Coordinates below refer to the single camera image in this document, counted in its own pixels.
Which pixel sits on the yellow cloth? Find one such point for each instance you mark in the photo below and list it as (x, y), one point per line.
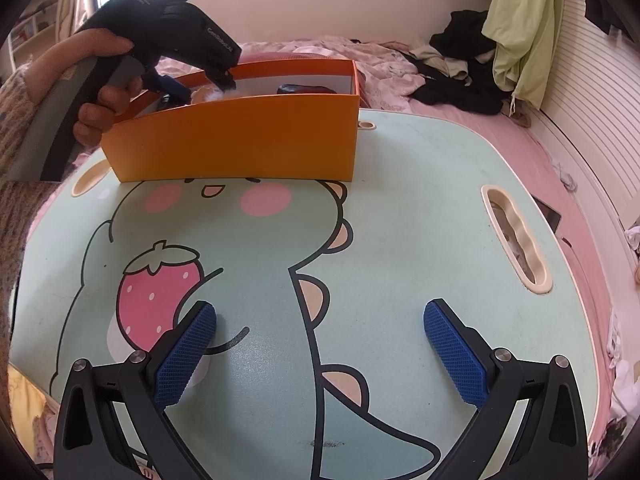
(25, 400)

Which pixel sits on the white slatted wardrobe door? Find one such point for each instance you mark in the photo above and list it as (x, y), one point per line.
(590, 110)

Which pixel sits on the green cartoon desktop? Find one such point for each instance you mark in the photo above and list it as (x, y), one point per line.
(400, 240)

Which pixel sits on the light green garment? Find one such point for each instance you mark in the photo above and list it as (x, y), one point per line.
(520, 35)

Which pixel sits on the pink floral duvet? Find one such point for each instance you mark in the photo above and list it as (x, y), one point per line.
(380, 67)

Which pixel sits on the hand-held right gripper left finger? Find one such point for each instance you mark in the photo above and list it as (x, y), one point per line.
(185, 355)

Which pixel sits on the black clothes pile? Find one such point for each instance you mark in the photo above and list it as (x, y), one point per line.
(475, 90)

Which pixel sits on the person's left hand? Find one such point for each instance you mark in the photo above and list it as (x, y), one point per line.
(95, 40)

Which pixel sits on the black smartphone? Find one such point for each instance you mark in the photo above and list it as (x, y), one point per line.
(549, 215)

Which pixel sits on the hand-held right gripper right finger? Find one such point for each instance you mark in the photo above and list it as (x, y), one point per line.
(455, 355)

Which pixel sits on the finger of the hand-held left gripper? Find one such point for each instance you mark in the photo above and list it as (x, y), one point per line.
(164, 82)
(170, 103)

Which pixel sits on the black hanging garment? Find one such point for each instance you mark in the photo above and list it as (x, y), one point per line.
(602, 10)

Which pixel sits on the orange cardboard box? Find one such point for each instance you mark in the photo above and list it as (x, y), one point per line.
(235, 140)

